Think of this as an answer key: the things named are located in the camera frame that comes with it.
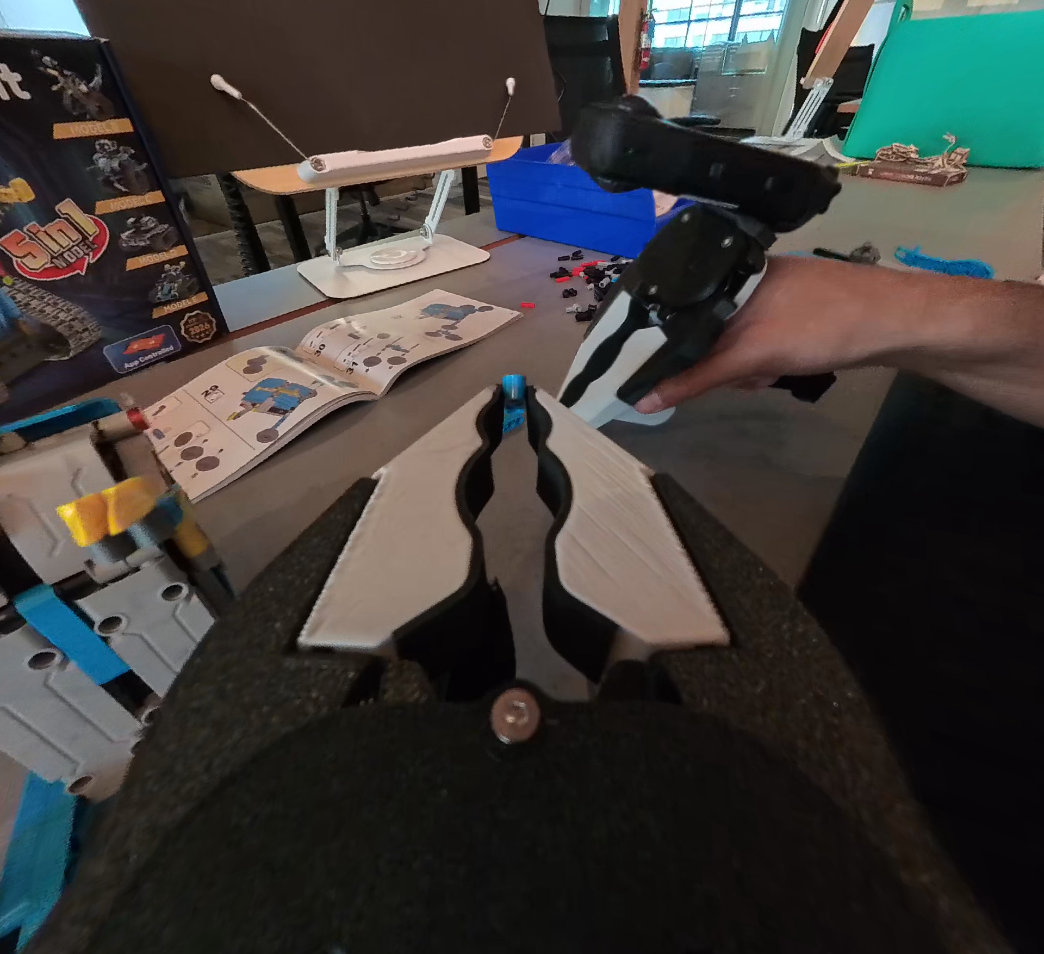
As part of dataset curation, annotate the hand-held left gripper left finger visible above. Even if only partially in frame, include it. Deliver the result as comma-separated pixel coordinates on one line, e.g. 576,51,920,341
297,385,517,682

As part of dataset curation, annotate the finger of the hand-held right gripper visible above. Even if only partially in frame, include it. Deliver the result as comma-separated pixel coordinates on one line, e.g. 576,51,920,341
560,287,647,406
581,316,676,430

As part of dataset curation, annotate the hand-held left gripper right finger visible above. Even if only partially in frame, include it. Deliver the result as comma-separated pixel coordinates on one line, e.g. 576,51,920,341
524,385,731,683

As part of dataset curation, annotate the pile of building pieces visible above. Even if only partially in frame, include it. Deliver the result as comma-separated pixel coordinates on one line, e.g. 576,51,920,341
548,248,633,319

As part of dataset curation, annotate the person's right forearm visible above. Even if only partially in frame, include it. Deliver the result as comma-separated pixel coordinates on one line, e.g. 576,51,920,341
881,269,1044,430

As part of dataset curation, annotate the grey desk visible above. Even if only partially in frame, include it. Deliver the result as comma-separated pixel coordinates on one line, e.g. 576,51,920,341
0,163,1044,808

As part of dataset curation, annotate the person's right hand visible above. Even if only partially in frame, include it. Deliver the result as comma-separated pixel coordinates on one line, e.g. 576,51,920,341
632,255,896,414

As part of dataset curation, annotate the blue plastic bin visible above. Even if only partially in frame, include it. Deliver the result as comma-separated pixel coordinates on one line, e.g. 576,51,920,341
487,142,694,260

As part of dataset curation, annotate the black office chair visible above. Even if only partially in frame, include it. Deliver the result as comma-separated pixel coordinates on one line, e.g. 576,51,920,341
542,14,621,135

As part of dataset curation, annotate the open instruction booklet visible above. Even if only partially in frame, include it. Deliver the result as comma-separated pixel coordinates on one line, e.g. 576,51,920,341
142,289,523,502

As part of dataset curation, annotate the wooden model kit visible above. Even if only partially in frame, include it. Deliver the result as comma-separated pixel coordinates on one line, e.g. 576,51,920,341
848,134,972,187

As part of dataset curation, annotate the green board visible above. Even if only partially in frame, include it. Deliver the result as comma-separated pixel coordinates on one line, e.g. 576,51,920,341
840,0,1044,170

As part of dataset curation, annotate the grey and blue toy robot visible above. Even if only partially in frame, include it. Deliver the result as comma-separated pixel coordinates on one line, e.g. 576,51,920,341
0,398,238,954

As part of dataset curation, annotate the large black board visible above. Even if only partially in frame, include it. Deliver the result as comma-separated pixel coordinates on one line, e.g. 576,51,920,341
28,0,564,180

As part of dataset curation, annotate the dark blue robot kit box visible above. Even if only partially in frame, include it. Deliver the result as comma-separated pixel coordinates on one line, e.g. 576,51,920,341
0,32,229,429

